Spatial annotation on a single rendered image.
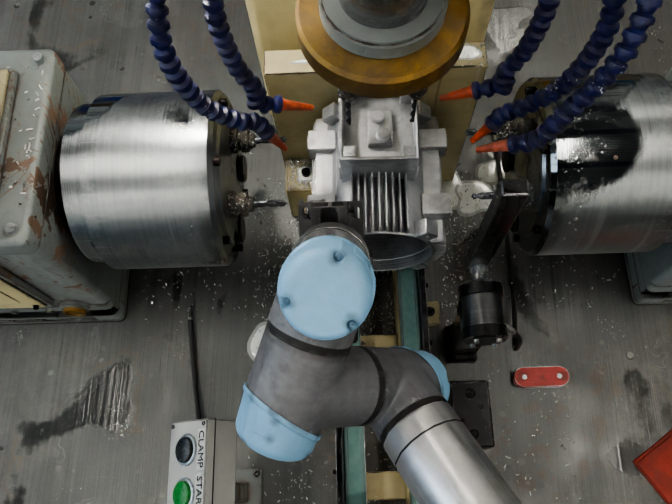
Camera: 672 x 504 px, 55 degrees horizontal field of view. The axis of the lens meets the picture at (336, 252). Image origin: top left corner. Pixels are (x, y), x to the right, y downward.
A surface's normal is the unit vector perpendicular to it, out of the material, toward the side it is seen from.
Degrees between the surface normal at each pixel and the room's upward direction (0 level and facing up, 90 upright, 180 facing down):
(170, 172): 21
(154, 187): 32
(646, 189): 43
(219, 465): 53
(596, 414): 0
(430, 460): 27
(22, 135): 0
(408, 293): 0
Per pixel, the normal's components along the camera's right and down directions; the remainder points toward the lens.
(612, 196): -0.01, 0.39
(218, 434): 0.78, -0.23
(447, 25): -0.04, -0.34
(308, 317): -0.01, 0.16
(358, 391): 0.68, -0.06
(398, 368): 0.62, -0.52
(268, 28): 0.02, 0.94
